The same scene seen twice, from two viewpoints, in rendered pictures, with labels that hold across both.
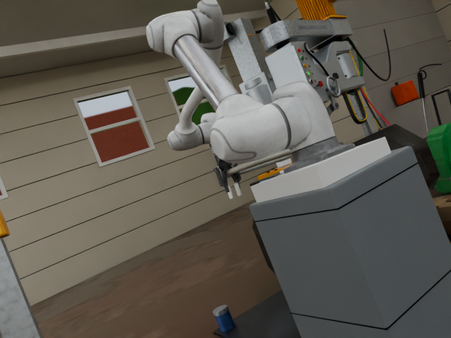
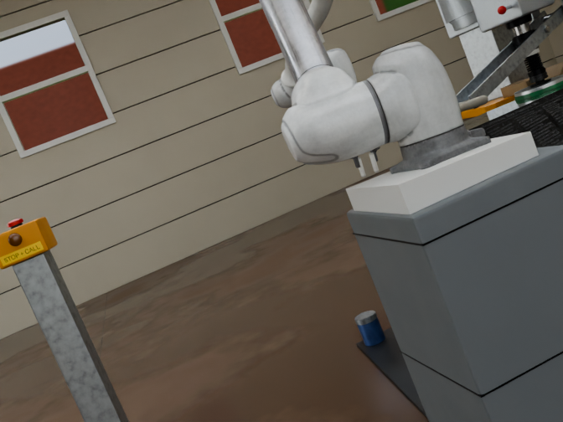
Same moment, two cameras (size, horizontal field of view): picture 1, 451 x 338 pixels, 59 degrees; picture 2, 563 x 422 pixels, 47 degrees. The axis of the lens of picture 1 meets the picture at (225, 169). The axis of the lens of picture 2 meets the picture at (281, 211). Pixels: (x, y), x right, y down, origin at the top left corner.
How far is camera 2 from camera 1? 51 cm
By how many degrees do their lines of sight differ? 21
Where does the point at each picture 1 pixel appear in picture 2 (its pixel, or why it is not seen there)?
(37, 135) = (148, 28)
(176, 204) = not seen: hidden behind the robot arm
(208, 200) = not seen: hidden behind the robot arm
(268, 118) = (354, 108)
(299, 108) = (402, 91)
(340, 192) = (429, 222)
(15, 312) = (64, 331)
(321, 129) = (434, 119)
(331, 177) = (423, 199)
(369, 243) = (468, 289)
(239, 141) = (312, 142)
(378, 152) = (513, 156)
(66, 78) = not seen: outside the picture
